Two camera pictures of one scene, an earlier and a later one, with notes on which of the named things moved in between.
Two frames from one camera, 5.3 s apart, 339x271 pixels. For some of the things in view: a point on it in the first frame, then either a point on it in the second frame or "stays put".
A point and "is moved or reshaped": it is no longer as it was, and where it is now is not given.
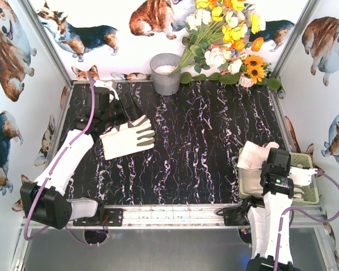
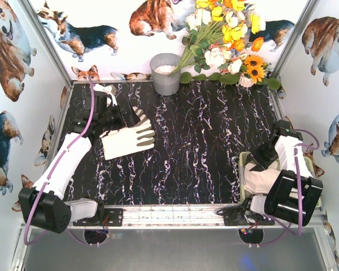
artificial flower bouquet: (217, 43) stays put
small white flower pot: (244, 81) stays put
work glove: (253, 156) is moved or reshaped
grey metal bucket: (162, 65) stays put
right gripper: (266, 175) → (257, 162)
